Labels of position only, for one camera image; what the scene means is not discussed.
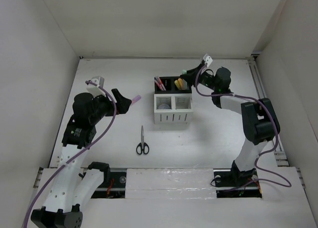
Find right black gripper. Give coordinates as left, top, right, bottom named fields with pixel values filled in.
left=180, top=64, right=219, bottom=91

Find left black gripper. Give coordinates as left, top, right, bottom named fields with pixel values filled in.
left=89, top=88, right=131, bottom=124

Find orange highlighter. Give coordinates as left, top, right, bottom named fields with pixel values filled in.
left=177, top=78, right=184, bottom=90

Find pink highlighter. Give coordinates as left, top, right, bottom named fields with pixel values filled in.
left=131, top=95, right=141, bottom=105

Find yellow highlighter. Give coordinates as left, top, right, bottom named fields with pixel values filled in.
left=174, top=80, right=181, bottom=90

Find orange pen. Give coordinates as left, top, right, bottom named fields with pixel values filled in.
left=158, top=77, right=166, bottom=91

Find clear jar of clips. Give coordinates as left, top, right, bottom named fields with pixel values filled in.
left=158, top=104, right=171, bottom=110

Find black handled scissors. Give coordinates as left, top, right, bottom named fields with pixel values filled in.
left=136, top=126, right=150, bottom=155

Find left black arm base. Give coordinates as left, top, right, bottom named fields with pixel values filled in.
left=91, top=168, right=127, bottom=199

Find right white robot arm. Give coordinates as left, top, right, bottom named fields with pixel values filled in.
left=180, top=62, right=280, bottom=185

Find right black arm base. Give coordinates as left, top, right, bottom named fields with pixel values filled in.
left=210, top=168, right=262, bottom=198

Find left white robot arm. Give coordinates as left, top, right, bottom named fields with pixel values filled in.
left=30, top=87, right=132, bottom=228

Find black two-slot pen holder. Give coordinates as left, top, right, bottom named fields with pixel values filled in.
left=154, top=76, right=192, bottom=94

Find white two-slot pen holder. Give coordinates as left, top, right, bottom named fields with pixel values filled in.
left=154, top=93, right=194, bottom=124

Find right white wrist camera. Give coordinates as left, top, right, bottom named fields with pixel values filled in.
left=202, top=54, right=213, bottom=68

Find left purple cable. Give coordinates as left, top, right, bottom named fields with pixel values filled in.
left=22, top=80, right=118, bottom=228

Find purple cable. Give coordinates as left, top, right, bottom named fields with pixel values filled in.
left=22, top=80, right=118, bottom=228
left=195, top=64, right=292, bottom=191

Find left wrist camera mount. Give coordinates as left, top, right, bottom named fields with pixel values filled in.
left=86, top=76, right=105, bottom=97

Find aluminium rail right side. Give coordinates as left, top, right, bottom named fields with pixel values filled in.
left=250, top=54, right=285, bottom=153

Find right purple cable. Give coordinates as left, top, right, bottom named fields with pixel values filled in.
left=195, top=64, right=292, bottom=191

